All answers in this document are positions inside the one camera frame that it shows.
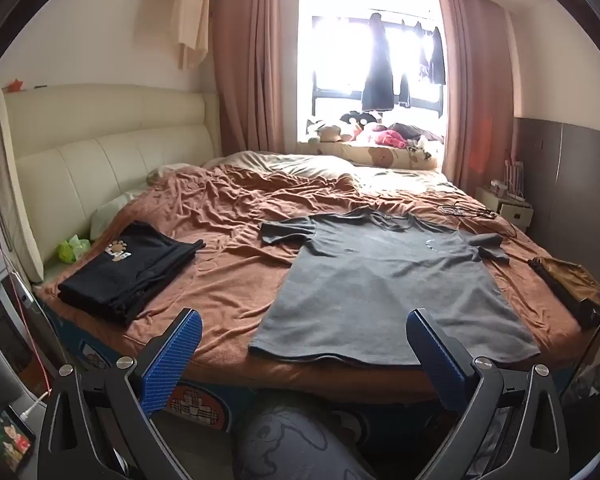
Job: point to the folded black clothes stack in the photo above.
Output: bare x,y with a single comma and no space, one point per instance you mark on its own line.
130,270

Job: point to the tablet with lit screen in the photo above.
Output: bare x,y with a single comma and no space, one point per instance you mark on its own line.
10,442

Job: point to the person's leg in grey pants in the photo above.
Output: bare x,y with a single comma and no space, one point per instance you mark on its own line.
290,445

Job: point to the bear print long cushion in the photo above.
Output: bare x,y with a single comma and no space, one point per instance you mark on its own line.
380,155

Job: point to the bright window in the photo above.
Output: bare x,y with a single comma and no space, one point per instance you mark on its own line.
340,35

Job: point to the tan and black garment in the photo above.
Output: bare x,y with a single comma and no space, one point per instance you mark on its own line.
570,277

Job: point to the brown blanket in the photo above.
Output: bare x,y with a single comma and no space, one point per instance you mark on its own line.
220,280

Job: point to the white nightstand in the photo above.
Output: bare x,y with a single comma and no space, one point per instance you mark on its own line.
510,212

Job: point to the green plastic bag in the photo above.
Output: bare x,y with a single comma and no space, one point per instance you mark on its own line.
72,250

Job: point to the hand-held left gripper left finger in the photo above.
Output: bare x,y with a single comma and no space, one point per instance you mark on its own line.
175,360

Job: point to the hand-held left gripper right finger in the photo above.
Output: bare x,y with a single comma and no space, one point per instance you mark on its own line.
432,360

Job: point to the cream hanging cloth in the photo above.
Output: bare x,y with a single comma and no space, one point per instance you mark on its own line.
190,20

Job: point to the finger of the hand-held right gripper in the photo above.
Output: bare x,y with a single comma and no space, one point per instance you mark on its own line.
592,315

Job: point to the dark hanging garment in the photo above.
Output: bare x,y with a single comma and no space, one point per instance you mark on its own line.
435,60
378,70

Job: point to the pink curtain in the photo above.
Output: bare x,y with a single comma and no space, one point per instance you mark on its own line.
260,60
475,85

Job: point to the white pillow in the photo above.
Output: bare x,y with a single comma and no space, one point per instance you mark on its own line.
110,215

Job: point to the grey t-shirt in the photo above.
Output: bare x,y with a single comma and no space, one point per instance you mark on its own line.
380,285

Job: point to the cream padded headboard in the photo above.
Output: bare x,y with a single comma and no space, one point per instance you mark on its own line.
105,150

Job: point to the orange paper ornament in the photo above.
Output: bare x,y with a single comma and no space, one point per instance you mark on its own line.
16,86

